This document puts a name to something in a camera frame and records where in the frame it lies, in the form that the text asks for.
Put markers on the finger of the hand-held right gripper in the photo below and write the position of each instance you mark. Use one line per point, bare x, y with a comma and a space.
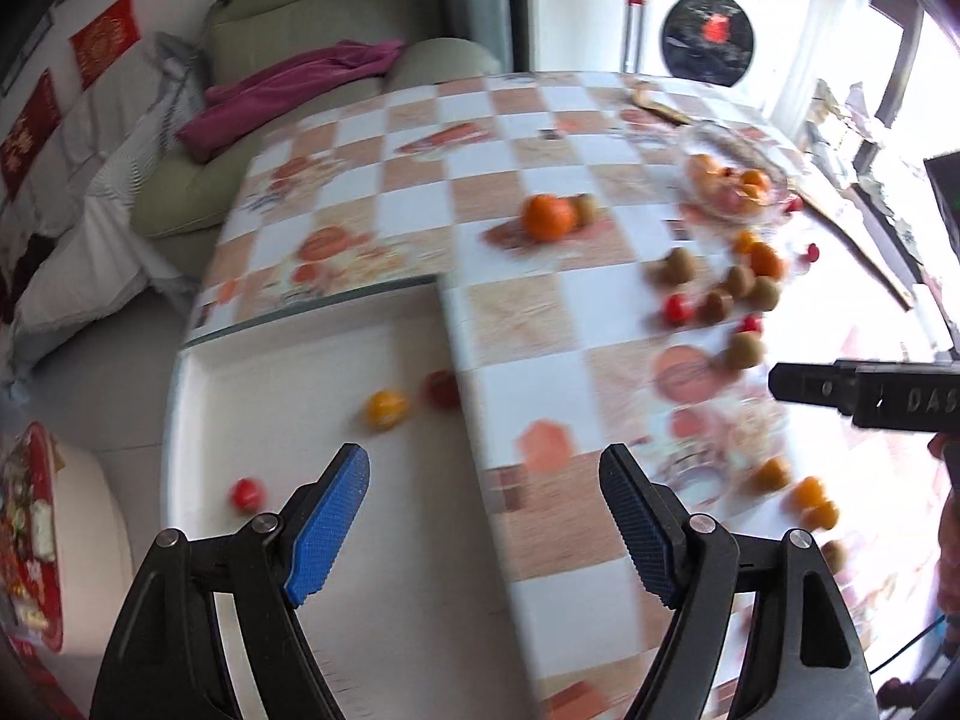
814, 386

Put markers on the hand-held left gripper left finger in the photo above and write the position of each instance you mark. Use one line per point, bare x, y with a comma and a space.
330, 525

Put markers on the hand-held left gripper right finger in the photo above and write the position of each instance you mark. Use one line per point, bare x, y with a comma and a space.
637, 525

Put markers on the person's right forearm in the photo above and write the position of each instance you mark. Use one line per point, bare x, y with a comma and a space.
949, 540

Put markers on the white tray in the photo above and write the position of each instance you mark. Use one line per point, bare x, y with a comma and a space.
352, 465

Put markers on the brown kiwi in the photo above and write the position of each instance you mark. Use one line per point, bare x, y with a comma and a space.
833, 555
586, 208
675, 266
715, 305
763, 292
742, 351
739, 279

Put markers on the red cherry tomato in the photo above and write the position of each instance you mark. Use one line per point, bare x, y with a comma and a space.
793, 204
677, 308
246, 493
442, 388
808, 252
751, 324

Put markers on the small orange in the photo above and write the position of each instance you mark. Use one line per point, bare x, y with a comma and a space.
766, 259
754, 185

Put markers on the long wooden stick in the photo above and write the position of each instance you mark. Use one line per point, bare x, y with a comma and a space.
851, 236

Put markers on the checkered orange white tablecloth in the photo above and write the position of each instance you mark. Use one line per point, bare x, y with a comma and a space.
540, 330

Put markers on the clear glass bowl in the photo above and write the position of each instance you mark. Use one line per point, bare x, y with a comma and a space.
739, 165

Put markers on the white stool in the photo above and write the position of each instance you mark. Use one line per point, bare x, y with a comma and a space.
86, 540

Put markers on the red printed bag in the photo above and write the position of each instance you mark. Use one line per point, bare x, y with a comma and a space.
30, 540

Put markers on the large orange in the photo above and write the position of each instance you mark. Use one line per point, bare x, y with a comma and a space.
550, 217

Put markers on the white washing machine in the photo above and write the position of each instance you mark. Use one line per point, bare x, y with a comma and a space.
705, 11

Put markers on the grey white blanket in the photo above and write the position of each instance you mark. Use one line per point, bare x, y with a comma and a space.
97, 195

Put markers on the red white mop pole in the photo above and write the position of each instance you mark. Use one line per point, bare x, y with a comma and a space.
636, 11

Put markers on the beige sofa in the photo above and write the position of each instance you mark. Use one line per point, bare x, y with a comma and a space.
300, 97

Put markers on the magenta cloth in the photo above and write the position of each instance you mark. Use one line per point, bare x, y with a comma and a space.
285, 94

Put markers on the dark window frame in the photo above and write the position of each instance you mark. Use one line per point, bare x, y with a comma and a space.
896, 45

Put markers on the red wall poster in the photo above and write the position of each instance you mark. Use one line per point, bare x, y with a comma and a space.
105, 37
30, 131

